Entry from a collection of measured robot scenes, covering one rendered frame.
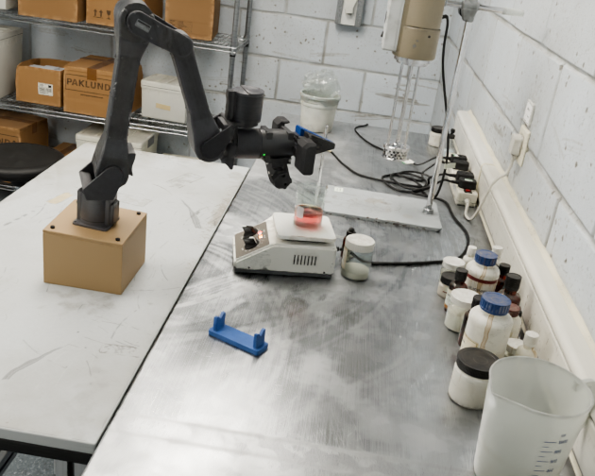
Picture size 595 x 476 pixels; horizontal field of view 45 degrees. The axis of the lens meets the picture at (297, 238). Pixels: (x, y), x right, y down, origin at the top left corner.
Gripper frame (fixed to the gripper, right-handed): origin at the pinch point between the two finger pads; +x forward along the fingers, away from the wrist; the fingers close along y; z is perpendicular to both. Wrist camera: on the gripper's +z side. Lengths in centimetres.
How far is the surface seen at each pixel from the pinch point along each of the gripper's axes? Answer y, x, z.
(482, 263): 22.1, 27.5, 15.7
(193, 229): -18.8, -18.5, 25.9
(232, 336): 26.4, -21.5, 24.9
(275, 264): 4.5, -7.2, 23.3
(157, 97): -230, 9, 48
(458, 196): -31, 57, 23
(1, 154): -147, -61, 52
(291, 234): 4.0, -4.5, 17.0
